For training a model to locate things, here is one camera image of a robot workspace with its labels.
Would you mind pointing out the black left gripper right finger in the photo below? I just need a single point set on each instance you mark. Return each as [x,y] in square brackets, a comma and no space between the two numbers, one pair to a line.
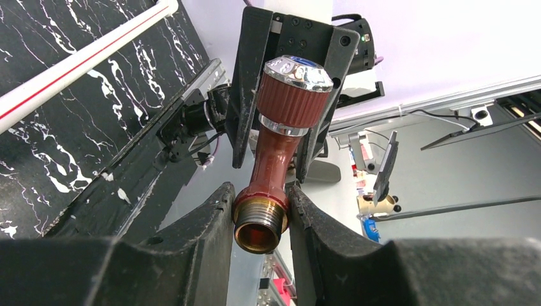
[334,265]

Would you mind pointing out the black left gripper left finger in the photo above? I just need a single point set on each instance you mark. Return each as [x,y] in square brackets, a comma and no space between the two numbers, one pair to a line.
[186,263]

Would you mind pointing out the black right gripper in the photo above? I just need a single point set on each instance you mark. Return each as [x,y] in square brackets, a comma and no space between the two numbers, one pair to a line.
[334,47]

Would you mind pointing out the dark red water faucet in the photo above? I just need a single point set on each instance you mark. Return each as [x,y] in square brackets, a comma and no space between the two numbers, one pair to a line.
[290,101]

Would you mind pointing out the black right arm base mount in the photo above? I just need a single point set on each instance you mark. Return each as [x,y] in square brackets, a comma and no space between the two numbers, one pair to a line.
[196,115]

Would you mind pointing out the aluminium table frame rail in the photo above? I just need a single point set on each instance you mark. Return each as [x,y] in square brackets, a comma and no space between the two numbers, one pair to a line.
[368,106]

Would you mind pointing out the white pipe frame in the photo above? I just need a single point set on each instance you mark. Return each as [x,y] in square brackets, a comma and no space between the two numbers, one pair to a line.
[27,97]

